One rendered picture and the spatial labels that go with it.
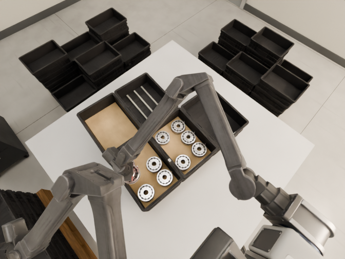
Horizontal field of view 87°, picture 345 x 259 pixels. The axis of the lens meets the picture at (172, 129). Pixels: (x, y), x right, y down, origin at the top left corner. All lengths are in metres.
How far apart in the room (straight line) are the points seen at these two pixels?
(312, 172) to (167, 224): 1.84
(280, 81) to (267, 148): 0.94
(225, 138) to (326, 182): 2.17
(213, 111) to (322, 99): 2.67
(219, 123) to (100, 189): 0.39
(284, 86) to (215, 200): 1.46
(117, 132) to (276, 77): 1.76
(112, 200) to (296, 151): 1.49
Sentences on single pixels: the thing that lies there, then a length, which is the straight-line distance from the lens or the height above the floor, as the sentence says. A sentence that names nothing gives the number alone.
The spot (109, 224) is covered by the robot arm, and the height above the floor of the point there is 1.58.
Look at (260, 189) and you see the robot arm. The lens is 0.63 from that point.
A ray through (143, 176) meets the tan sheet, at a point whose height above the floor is 0.83.
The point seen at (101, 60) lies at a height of 0.49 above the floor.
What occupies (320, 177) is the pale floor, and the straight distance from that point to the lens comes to 2.67.
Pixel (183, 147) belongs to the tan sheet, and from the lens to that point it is 1.28.
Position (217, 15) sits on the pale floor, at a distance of 3.76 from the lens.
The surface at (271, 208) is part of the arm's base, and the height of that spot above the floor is 1.47.
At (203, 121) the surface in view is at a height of 0.83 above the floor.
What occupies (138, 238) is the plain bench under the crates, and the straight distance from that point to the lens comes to 1.36.
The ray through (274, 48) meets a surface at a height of 0.49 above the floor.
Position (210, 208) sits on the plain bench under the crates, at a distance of 1.37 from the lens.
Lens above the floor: 2.04
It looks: 66 degrees down
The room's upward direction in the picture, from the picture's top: 3 degrees clockwise
